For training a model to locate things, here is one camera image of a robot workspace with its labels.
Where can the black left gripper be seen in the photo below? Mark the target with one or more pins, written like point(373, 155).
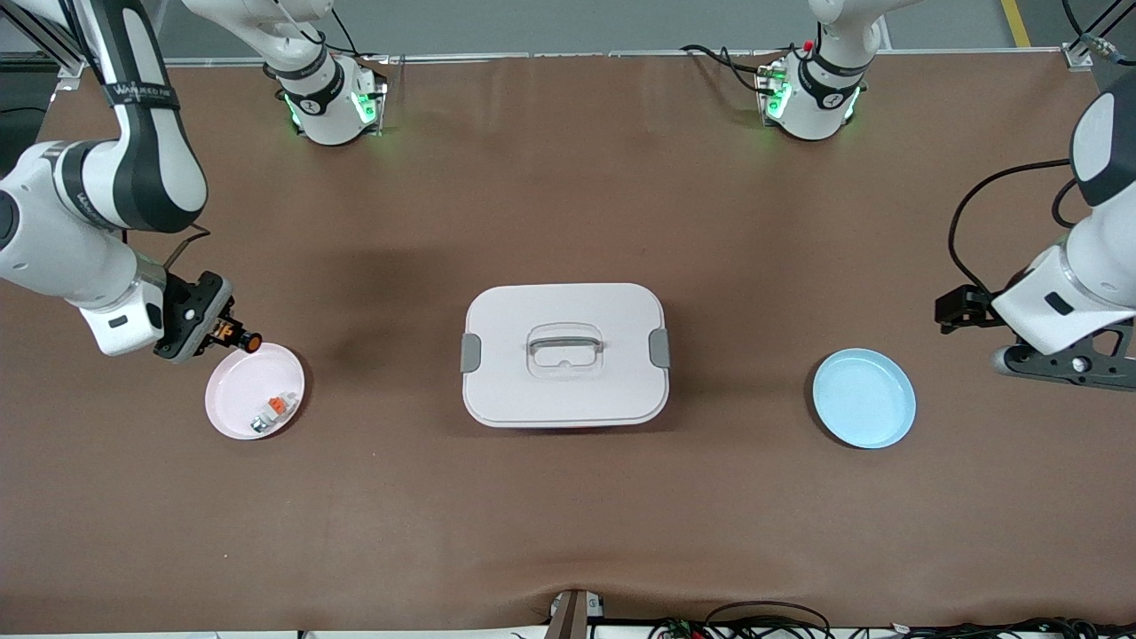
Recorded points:
point(961, 307)

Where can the orange black push-button switch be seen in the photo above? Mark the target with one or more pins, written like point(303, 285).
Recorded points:
point(244, 339)

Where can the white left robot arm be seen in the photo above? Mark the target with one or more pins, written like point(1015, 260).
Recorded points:
point(1100, 266)

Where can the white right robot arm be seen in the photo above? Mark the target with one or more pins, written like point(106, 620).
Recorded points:
point(142, 177)

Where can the pink round plate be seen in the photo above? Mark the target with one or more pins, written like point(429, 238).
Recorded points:
point(240, 390)

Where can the white orange terminal connector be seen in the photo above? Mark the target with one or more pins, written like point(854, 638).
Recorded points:
point(280, 406)

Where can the light blue round plate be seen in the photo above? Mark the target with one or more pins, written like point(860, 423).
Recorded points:
point(865, 399)

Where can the grey box latch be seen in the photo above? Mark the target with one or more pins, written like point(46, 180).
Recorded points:
point(659, 348)
point(470, 353)

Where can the white lidded storage box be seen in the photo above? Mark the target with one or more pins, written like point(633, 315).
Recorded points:
point(568, 399)

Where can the brown table cover mat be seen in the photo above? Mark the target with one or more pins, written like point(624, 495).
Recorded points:
point(568, 515)

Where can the silver corner bracket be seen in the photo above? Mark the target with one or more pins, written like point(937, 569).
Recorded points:
point(1078, 58)
point(69, 80)

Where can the aluminium frame profile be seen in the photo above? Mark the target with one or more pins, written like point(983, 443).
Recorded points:
point(31, 27)
point(1105, 22)

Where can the grey camera stand bracket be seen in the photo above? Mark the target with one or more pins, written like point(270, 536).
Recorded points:
point(568, 621)

